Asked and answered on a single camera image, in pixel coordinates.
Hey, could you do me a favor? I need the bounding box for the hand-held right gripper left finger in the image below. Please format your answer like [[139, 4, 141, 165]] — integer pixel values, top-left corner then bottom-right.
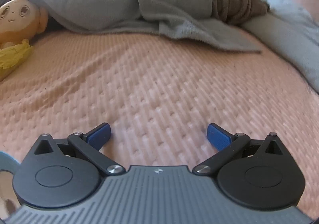
[[32, 122, 126, 178]]

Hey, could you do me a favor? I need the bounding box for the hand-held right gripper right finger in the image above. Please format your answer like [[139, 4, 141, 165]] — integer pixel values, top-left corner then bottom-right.
[[192, 123, 287, 177]]

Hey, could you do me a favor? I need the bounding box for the pink textured bed mat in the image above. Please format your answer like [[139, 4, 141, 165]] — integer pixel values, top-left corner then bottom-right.
[[0, 27, 319, 214]]

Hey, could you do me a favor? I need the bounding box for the napa cabbage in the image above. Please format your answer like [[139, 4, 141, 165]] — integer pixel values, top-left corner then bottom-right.
[[0, 40, 34, 82]]

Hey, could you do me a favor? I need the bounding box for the light blue pillow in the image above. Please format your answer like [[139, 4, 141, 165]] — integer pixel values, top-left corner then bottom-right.
[[240, 0, 319, 95]]

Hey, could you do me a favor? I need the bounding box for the monkey plush toy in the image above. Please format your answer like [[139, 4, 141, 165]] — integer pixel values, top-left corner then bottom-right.
[[0, 0, 49, 49]]

